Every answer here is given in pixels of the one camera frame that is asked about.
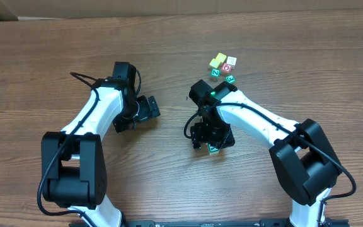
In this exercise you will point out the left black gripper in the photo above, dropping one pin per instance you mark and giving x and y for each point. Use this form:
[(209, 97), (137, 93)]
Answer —
[(152, 106)]

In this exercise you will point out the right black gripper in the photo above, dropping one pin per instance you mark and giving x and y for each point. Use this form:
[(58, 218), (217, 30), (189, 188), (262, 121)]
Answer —
[(209, 139)]

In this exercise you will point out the green A block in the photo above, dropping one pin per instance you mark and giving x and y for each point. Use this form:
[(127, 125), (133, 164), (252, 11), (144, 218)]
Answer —
[(212, 149)]

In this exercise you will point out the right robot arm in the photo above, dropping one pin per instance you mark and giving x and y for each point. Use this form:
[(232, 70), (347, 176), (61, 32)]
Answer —
[(306, 165)]

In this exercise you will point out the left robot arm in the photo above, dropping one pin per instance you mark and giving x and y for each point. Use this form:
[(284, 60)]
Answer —
[(74, 175)]

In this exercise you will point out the green E block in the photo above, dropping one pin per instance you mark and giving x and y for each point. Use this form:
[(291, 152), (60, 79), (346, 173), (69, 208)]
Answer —
[(230, 79)]

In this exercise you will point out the green Z block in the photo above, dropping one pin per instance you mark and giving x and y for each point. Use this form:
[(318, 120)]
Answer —
[(215, 73)]

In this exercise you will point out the red letter block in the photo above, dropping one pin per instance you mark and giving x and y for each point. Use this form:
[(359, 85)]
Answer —
[(226, 69)]

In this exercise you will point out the yellow block front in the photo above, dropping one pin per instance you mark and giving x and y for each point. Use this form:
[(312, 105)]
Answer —
[(214, 64)]

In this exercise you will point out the yellow block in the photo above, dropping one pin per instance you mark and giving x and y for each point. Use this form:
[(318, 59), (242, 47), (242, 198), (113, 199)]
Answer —
[(214, 64), (221, 57)]

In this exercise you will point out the white block with letters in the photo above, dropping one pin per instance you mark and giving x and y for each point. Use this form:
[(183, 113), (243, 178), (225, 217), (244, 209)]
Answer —
[(231, 61)]

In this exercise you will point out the yellow block rear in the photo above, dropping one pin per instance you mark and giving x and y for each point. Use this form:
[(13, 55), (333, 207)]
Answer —
[(221, 57)]

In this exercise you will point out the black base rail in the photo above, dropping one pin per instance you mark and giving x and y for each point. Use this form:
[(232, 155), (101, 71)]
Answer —
[(261, 223)]

